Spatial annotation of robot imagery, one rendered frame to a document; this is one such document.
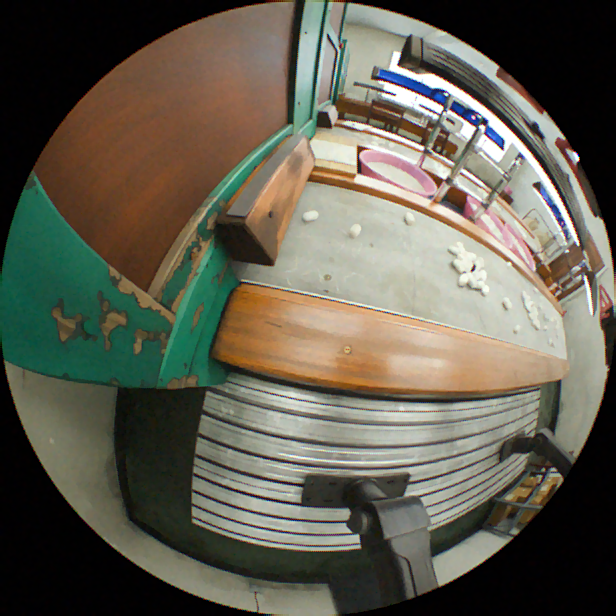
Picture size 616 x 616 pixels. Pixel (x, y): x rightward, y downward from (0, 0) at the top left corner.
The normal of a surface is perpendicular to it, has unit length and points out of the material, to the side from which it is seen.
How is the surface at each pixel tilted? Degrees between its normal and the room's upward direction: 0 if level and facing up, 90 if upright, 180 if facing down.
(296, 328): 0
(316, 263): 0
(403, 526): 60
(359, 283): 0
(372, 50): 90
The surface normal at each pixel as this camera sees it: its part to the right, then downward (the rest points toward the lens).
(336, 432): 0.07, -0.36
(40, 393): 0.98, 0.21
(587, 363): -0.98, -0.21
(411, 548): 0.21, -0.97
